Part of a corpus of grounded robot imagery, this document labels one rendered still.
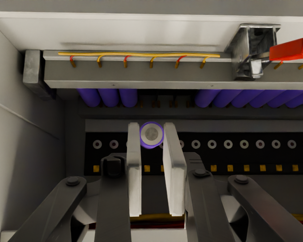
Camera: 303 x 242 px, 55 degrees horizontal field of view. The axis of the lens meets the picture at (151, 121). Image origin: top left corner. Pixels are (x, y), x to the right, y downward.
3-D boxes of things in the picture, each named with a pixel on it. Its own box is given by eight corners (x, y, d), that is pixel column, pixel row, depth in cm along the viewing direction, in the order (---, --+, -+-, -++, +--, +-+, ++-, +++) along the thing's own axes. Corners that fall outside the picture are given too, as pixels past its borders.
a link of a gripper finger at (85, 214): (126, 226, 13) (59, 228, 13) (128, 174, 18) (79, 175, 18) (126, 197, 13) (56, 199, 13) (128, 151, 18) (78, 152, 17)
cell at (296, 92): (264, 92, 33) (294, 70, 27) (280, 92, 34) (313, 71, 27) (266, 108, 33) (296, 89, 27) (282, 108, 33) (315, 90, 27)
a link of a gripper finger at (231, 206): (190, 196, 13) (258, 196, 13) (178, 151, 18) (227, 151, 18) (188, 225, 13) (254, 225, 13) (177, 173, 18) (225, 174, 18)
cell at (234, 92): (211, 92, 33) (228, 70, 27) (227, 92, 33) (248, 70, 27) (212, 107, 33) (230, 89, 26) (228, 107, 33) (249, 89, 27)
